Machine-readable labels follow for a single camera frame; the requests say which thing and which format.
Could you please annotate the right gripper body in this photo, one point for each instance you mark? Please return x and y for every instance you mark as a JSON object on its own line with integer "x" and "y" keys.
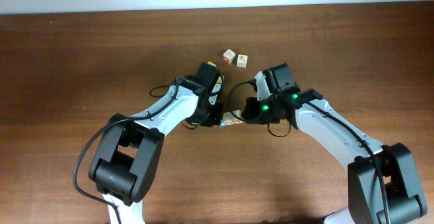
{"x": 249, "y": 113}

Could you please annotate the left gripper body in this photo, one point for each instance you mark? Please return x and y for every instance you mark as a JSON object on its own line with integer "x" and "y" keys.
{"x": 211, "y": 116}

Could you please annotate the wooden block number drawing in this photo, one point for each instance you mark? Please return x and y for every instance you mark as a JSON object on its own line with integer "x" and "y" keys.
{"x": 234, "y": 117}

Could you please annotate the wooden block blue side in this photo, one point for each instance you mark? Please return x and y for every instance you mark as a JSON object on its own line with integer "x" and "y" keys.
{"x": 226, "y": 119}

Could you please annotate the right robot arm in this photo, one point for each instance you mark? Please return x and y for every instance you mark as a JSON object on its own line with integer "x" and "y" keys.
{"x": 383, "y": 181}

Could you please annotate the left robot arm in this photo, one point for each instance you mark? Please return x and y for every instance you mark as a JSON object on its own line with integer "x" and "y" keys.
{"x": 125, "y": 163}

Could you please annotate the yellow block with blue bars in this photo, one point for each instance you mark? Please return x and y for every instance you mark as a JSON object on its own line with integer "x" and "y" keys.
{"x": 217, "y": 87}

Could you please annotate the yellow topped block upper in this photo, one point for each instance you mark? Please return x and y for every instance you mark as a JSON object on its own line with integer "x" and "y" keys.
{"x": 213, "y": 63}

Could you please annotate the block with red side top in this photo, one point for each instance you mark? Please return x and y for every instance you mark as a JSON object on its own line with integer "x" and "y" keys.
{"x": 228, "y": 56}

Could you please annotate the plain wooden block top right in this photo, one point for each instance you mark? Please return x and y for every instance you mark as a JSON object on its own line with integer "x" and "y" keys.
{"x": 242, "y": 61}

